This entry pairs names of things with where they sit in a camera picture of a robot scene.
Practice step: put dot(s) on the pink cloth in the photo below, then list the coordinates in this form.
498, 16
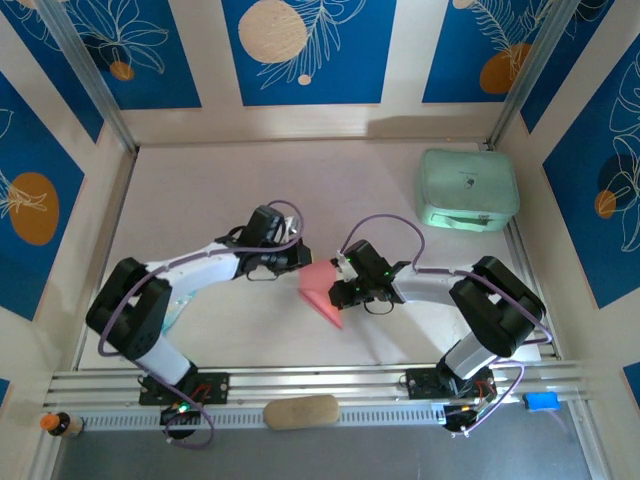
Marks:
315, 287

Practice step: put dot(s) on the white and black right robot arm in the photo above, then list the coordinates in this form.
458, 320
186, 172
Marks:
425, 290

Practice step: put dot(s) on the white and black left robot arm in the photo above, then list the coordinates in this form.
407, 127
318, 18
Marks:
210, 267

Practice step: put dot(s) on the beige oval block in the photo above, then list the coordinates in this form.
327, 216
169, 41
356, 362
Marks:
301, 412

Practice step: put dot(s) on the mint green zip pouch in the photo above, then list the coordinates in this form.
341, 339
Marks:
465, 185

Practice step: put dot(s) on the blue box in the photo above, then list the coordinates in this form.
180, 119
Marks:
540, 401

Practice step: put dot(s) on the small bottle with orange cap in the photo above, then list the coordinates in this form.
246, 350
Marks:
62, 424

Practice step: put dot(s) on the aluminium mounting rail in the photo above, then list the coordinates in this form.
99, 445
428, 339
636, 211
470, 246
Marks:
310, 382

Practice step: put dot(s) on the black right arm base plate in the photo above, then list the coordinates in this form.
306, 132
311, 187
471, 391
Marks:
422, 384

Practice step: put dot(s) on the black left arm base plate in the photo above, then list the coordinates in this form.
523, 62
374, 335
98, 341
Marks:
215, 387

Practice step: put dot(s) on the aluminium frame post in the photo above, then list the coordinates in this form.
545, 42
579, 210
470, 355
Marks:
525, 75
95, 85

